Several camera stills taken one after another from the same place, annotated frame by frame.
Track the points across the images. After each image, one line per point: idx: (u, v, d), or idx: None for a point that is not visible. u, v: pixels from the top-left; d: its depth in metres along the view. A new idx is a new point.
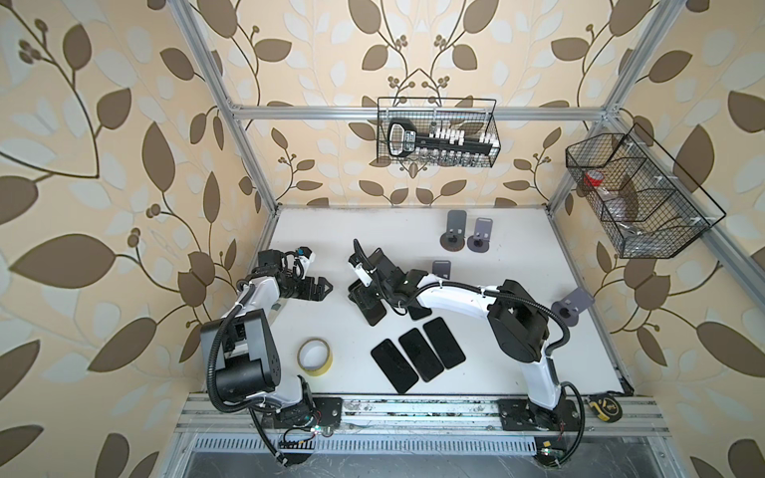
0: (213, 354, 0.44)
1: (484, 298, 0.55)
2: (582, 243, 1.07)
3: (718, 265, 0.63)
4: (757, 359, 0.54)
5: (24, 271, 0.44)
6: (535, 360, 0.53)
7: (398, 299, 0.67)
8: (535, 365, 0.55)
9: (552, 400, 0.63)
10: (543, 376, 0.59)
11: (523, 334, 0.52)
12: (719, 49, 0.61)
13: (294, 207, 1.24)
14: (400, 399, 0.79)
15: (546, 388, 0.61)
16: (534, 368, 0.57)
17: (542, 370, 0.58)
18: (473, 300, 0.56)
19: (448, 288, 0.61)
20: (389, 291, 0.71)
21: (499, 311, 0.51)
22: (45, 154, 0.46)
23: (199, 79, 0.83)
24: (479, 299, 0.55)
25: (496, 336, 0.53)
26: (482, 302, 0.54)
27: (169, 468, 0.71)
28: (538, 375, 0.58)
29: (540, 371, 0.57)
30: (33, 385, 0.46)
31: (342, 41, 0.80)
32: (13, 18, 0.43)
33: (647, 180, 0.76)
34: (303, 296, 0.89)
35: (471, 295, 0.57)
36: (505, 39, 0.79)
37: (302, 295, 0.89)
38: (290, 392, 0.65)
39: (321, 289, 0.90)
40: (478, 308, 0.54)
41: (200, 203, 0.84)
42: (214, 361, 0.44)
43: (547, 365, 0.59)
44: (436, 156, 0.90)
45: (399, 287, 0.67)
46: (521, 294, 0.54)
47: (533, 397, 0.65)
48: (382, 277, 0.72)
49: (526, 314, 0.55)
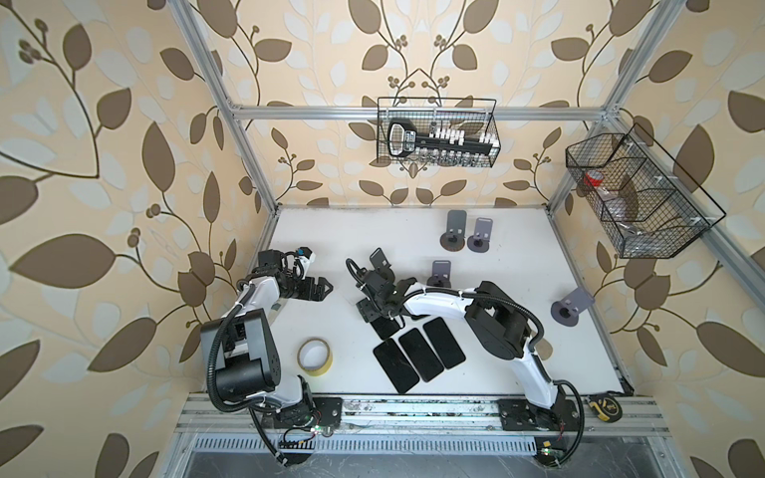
0: (213, 353, 0.44)
1: (463, 300, 0.58)
2: (582, 243, 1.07)
3: (718, 264, 0.63)
4: (758, 359, 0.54)
5: (24, 271, 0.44)
6: (518, 358, 0.56)
7: (389, 308, 0.71)
8: (519, 360, 0.57)
9: (547, 399, 0.63)
10: (536, 376, 0.61)
11: (500, 331, 0.54)
12: (719, 49, 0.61)
13: (294, 207, 1.24)
14: (400, 399, 0.79)
15: (540, 387, 0.62)
16: (523, 366, 0.58)
17: (531, 367, 0.60)
18: (453, 302, 0.59)
19: (431, 293, 0.64)
20: (381, 304, 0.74)
21: (474, 311, 0.54)
22: (46, 154, 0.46)
23: (198, 79, 0.83)
24: (458, 302, 0.58)
25: (477, 336, 0.56)
26: (461, 304, 0.57)
27: (169, 468, 0.71)
28: (532, 374, 0.60)
29: (532, 372, 0.60)
30: (33, 385, 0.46)
31: (342, 41, 0.80)
32: (13, 18, 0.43)
33: (647, 180, 0.76)
34: (303, 296, 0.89)
35: (451, 298, 0.60)
36: (506, 39, 0.79)
37: (303, 296, 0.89)
38: (290, 392, 0.65)
39: (321, 289, 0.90)
40: (457, 310, 0.57)
41: (200, 203, 0.84)
42: (213, 360, 0.44)
43: (536, 363, 0.61)
44: (436, 157, 0.90)
45: (390, 298, 0.71)
46: (497, 295, 0.57)
47: (530, 397, 0.65)
48: (373, 292, 0.77)
49: (504, 313, 0.58)
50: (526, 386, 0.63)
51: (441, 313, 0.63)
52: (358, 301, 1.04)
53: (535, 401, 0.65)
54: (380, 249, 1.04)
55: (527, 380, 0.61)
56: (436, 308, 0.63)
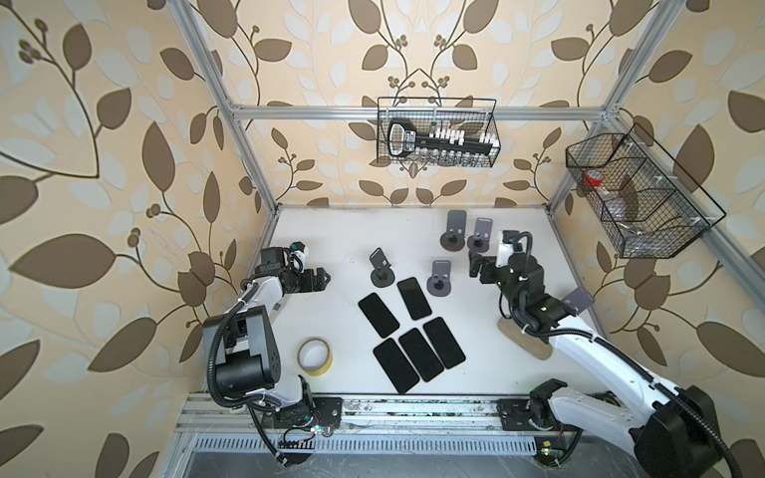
0: (213, 346, 0.45)
1: (651, 389, 0.43)
2: (582, 243, 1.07)
3: (718, 264, 0.63)
4: (757, 358, 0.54)
5: (24, 271, 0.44)
6: None
7: (528, 324, 0.58)
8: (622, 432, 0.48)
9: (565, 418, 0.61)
10: (594, 429, 0.55)
11: (685, 464, 0.40)
12: (719, 49, 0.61)
13: (294, 207, 1.24)
14: (400, 399, 0.79)
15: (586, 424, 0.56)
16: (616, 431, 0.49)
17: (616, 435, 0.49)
18: (633, 381, 0.45)
19: (599, 347, 0.50)
20: (522, 309, 0.62)
21: (663, 413, 0.40)
22: (45, 154, 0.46)
23: (198, 79, 0.83)
24: (641, 386, 0.44)
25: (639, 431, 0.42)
26: (645, 392, 0.43)
27: (169, 467, 0.71)
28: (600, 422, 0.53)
29: (599, 430, 0.53)
30: (34, 385, 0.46)
31: (342, 41, 0.80)
32: (13, 17, 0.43)
33: (647, 180, 0.76)
34: (306, 289, 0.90)
35: (634, 376, 0.45)
36: (506, 39, 0.79)
37: (304, 289, 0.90)
38: (290, 392, 0.65)
39: (321, 279, 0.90)
40: (633, 393, 0.44)
41: (201, 203, 0.84)
42: (213, 354, 0.44)
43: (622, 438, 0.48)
44: (436, 156, 0.90)
45: (537, 312, 0.59)
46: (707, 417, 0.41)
47: (560, 402, 0.62)
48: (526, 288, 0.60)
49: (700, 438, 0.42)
50: (572, 403, 0.60)
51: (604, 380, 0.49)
52: (359, 301, 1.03)
53: (555, 406, 0.63)
54: (380, 249, 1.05)
55: (578, 414, 0.57)
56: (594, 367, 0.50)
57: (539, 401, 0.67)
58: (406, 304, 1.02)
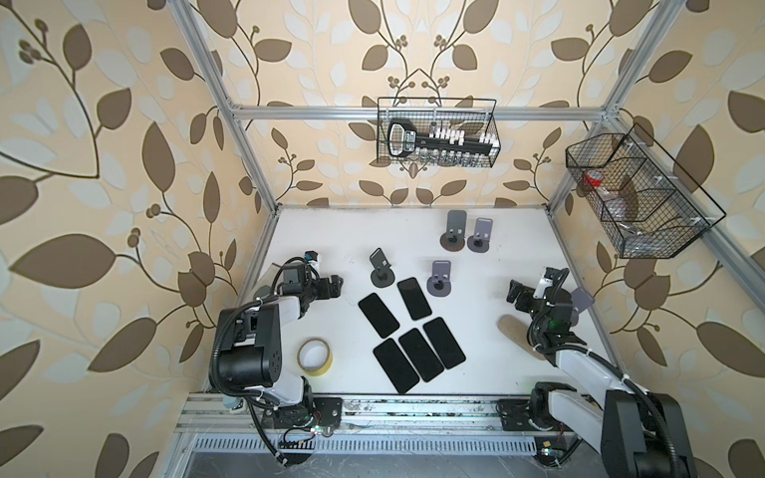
0: (221, 331, 0.47)
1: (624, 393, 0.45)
2: (582, 243, 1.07)
3: (718, 264, 0.63)
4: (757, 358, 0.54)
5: (24, 271, 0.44)
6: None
7: (541, 343, 0.66)
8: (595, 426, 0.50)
9: (557, 412, 0.62)
10: (578, 428, 0.55)
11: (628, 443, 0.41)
12: (719, 49, 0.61)
13: (294, 207, 1.24)
14: (400, 399, 0.79)
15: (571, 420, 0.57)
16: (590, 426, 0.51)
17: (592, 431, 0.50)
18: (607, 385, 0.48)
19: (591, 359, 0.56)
20: (538, 331, 0.69)
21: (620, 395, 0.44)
22: (45, 154, 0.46)
23: (198, 79, 0.83)
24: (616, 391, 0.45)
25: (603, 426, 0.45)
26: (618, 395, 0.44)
27: (169, 468, 0.71)
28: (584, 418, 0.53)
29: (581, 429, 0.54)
30: (34, 385, 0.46)
31: (342, 41, 0.80)
32: (13, 17, 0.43)
33: (647, 180, 0.76)
34: (323, 296, 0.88)
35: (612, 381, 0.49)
36: (506, 39, 0.79)
37: (322, 296, 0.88)
38: (290, 392, 0.65)
39: (337, 286, 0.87)
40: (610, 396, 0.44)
41: (201, 203, 0.84)
42: (221, 338, 0.47)
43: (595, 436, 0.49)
44: (436, 157, 0.90)
45: (551, 337, 0.66)
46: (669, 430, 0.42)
47: (557, 396, 0.63)
48: (547, 314, 0.70)
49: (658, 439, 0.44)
50: (568, 399, 0.61)
51: (593, 395, 0.51)
52: (359, 301, 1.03)
53: (552, 399, 0.64)
54: (380, 249, 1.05)
55: (568, 410, 0.58)
56: (587, 380, 0.53)
57: (540, 391, 0.69)
58: (406, 304, 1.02)
